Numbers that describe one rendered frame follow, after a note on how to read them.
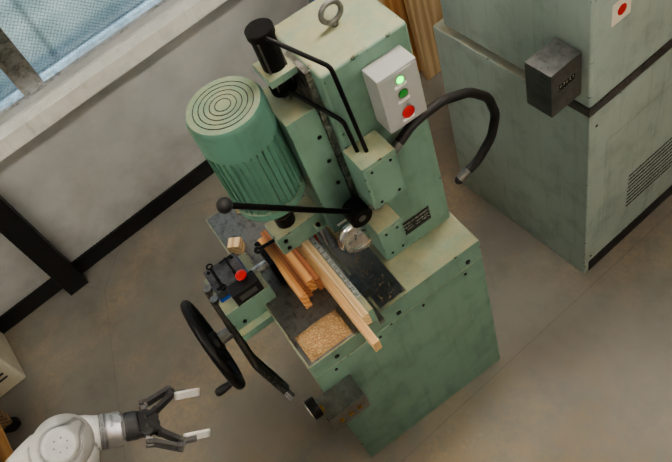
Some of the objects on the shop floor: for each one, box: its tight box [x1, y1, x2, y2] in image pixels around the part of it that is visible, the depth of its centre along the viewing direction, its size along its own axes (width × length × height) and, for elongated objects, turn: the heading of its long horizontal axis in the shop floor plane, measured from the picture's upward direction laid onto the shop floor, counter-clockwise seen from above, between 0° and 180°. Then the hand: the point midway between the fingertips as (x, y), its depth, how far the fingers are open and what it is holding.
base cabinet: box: [274, 257, 500, 457], centre depth 244 cm, size 45×58×71 cm
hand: (200, 412), depth 200 cm, fingers open, 13 cm apart
